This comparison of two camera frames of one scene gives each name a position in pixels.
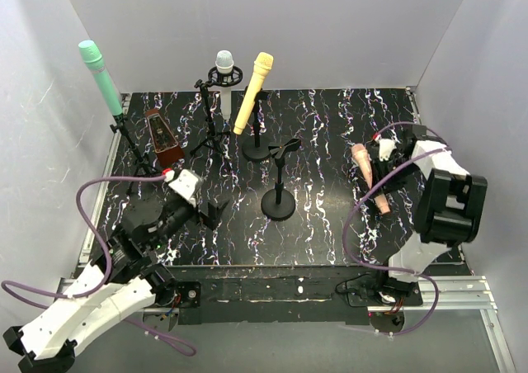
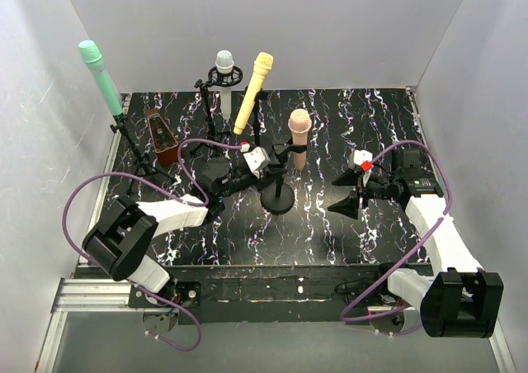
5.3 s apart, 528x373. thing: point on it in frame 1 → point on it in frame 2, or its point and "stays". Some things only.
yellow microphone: (262, 65) stays
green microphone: (91, 57) stays
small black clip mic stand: (143, 164) stays
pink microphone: (362, 158) → (299, 124)
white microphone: (224, 63) stays
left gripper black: (203, 213) → (274, 163)
